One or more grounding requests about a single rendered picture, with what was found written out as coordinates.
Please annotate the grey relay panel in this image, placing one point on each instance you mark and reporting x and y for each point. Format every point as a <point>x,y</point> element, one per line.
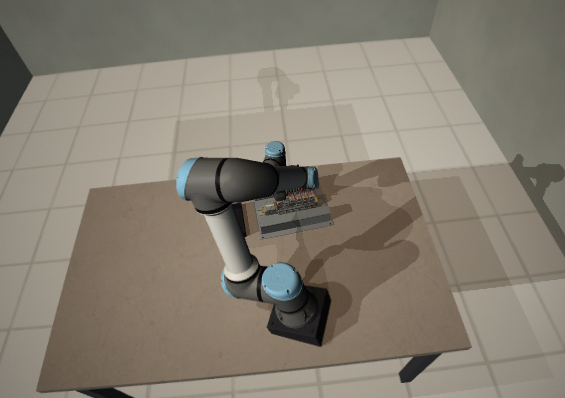
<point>273,221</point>

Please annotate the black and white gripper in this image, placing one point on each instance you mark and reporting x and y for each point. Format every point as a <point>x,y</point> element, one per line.
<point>282,196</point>

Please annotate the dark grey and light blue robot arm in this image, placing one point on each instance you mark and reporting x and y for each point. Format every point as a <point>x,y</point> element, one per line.
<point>213,185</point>

